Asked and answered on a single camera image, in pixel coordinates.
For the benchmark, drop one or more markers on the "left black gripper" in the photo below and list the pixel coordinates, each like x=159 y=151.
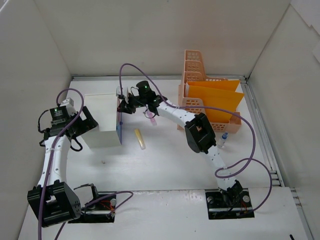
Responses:
x=88 y=120

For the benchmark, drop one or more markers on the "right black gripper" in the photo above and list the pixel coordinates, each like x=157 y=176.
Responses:
x=131 y=102

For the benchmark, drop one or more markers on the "white mini drawer cabinet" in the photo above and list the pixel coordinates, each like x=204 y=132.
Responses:
x=103 y=108

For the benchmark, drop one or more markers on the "orange folder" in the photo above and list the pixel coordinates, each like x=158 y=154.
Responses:
x=218 y=94

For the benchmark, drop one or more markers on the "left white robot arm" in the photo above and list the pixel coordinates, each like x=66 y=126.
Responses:
x=52 y=200

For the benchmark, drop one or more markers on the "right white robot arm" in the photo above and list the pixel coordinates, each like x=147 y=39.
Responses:
x=199 y=133

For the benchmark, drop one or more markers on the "purple drawer with knob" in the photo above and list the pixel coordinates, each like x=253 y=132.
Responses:
x=119 y=131

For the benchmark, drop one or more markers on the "purple highlighter pen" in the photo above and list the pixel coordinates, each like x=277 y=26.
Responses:
x=151 y=116

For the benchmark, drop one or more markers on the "yellow highlighter pen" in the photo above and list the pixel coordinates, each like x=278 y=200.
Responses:
x=140 y=139

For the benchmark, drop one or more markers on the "small clear dropper bottle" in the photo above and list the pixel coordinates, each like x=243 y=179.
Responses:
x=221 y=141

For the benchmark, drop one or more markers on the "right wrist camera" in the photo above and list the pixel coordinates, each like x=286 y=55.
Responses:
x=123 y=94

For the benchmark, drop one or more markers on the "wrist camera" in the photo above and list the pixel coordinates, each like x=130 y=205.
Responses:
x=69 y=104
x=123 y=94

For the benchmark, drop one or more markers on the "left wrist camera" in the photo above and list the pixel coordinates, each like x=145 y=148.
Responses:
x=69 y=104

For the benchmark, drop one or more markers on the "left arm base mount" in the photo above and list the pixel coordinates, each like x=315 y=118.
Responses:
x=100 y=212

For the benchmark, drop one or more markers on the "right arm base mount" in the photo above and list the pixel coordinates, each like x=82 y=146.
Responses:
x=217 y=208

